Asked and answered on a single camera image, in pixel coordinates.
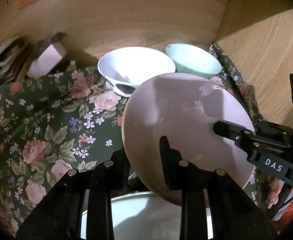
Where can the person's right hand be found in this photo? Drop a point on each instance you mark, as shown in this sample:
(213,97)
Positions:
(273,194)

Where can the pink ceramic bowl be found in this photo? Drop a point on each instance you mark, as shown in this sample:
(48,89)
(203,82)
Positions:
(184,108)

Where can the white bowl with black spots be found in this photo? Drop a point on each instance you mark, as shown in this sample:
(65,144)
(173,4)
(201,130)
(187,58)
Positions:
(127,68)

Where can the small white paper box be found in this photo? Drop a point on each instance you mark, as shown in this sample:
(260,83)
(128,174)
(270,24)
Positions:
(47,60)

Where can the orange sleeve forearm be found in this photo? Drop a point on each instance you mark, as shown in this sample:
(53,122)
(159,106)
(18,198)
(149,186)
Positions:
(286,218)

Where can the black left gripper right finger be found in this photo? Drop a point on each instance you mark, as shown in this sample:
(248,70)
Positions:
(233,214)

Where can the mint green bowl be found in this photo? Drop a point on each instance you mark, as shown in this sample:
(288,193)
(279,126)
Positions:
(190,59)

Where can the floral dark green cloth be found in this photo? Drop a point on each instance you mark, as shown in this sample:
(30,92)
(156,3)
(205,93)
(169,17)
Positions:
(49,125)

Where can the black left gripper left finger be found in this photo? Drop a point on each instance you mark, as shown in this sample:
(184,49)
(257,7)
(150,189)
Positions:
(59,214)

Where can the mint green plate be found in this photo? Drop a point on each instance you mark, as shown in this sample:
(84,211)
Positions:
(144,215)

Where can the stack of papers and magazines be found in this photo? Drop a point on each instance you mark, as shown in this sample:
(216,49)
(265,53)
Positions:
(17,55)

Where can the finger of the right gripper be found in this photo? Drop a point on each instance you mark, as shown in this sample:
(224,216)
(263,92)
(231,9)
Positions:
(239,134)

